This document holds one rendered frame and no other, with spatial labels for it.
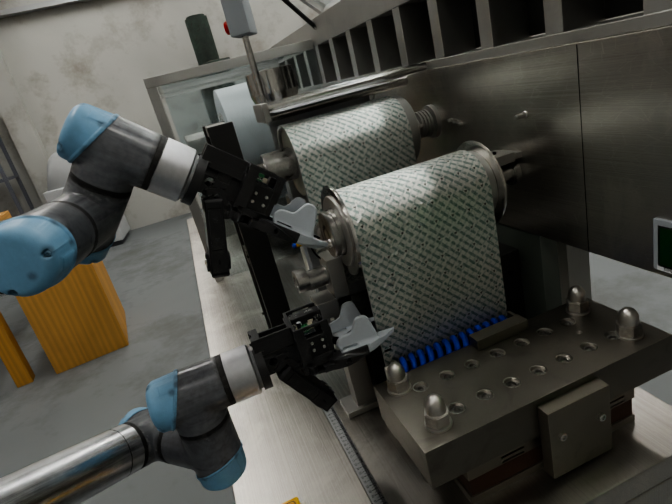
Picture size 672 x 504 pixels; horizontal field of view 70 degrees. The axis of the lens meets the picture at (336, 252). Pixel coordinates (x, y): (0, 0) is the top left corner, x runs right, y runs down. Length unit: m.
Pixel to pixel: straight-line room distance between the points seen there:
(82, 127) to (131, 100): 7.25
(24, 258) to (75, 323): 3.32
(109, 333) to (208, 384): 3.20
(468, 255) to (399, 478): 0.36
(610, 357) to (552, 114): 0.36
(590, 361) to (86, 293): 3.41
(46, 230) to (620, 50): 0.67
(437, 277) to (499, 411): 0.22
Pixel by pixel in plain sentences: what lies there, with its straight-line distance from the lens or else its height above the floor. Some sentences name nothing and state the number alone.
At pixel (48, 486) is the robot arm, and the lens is 0.75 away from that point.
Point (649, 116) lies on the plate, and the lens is 0.69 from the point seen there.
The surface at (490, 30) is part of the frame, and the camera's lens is 0.89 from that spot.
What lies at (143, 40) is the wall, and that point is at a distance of 7.93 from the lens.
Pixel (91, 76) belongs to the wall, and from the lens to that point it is 7.96.
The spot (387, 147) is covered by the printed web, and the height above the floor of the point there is 1.32.
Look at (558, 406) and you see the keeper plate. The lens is 0.70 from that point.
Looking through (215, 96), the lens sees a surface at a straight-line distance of 1.67.
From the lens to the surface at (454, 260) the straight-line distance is 0.78.
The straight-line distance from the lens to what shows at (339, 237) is 0.71.
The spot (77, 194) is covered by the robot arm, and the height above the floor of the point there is 1.42.
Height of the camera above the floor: 1.48
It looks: 20 degrees down
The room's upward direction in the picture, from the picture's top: 14 degrees counter-clockwise
